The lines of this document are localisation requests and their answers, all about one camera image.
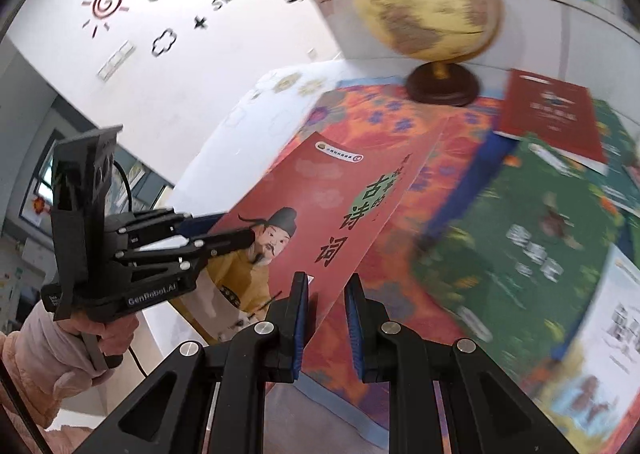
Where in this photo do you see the dark green insect book far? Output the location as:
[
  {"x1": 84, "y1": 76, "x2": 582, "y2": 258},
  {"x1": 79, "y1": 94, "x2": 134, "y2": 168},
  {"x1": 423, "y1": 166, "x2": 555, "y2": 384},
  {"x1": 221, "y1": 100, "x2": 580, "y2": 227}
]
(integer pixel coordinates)
[{"x1": 587, "y1": 100, "x2": 639, "y2": 217}]

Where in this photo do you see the pink left sleeve forearm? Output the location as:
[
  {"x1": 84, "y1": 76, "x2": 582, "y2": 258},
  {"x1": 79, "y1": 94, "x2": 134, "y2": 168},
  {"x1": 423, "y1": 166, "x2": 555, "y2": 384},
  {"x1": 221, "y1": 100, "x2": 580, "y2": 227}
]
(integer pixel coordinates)
[{"x1": 1, "y1": 304, "x2": 110, "y2": 453}]

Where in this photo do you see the floral orange table mat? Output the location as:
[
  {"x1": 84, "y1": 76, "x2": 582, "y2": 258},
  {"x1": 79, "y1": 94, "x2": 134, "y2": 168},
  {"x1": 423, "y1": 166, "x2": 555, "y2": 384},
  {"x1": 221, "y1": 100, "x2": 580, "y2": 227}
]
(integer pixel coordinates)
[{"x1": 264, "y1": 83, "x2": 622, "y2": 454}]

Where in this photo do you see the white bookshelf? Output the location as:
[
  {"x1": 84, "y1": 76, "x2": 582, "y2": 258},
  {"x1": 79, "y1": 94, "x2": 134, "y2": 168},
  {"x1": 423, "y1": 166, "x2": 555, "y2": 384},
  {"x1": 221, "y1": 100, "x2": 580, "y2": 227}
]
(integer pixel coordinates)
[{"x1": 316, "y1": 0, "x2": 639, "y2": 120}]

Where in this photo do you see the dark red fairy tale book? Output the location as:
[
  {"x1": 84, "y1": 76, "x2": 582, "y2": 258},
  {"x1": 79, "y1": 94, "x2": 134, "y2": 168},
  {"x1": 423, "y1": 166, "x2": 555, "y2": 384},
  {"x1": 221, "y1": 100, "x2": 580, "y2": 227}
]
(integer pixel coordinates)
[{"x1": 495, "y1": 68, "x2": 608, "y2": 176}]

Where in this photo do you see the red poetry book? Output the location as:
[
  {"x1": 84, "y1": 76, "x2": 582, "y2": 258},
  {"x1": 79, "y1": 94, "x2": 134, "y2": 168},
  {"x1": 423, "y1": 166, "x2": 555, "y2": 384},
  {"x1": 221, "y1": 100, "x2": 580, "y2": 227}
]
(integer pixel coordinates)
[{"x1": 171, "y1": 132, "x2": 439, "y2": 344}]

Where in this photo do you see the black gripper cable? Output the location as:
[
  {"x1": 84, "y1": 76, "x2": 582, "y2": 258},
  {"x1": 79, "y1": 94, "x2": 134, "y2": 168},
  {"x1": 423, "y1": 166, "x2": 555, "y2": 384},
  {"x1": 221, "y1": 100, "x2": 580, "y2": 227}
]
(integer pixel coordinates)
[{"x1": 112, "y1": 160, "x2": 151, "y2": 380}]

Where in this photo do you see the green insect book 02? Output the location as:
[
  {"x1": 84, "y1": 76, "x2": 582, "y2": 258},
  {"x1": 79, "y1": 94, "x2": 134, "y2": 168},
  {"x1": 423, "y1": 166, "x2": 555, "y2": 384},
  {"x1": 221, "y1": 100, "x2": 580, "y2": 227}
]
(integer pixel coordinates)
[{"x1": 411, "y1": 136, "x2": 624, "y2": 380}]

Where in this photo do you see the white rabbit hill book 2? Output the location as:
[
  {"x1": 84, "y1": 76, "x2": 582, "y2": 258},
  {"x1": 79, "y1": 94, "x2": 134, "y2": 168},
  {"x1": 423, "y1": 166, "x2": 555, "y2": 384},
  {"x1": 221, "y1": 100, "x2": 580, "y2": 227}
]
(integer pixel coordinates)
[{"x1": 536, "y1": 246, "x2": 639, "y2": 453}]

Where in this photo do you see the left hand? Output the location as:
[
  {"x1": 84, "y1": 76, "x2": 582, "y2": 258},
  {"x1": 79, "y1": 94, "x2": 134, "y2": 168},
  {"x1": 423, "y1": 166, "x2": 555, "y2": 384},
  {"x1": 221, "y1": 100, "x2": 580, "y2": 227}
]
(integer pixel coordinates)
[{"x1": 56, "y1": 310, "x2": 141, "y2": 387}]

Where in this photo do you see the antique yellow globe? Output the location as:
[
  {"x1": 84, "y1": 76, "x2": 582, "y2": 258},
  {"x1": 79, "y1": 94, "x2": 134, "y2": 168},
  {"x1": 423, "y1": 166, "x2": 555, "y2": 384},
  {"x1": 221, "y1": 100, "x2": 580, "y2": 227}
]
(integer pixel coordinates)
[{"x1": 354, "y1": 0, "x2": 502, "y2": 106}]

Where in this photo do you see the large blue book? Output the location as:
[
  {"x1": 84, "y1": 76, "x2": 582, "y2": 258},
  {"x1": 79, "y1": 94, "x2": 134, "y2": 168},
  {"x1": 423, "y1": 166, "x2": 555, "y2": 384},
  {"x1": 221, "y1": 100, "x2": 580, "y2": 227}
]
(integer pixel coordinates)
[{"x1": 422, "y1": 132, "x2": 518, "y2": 240}]

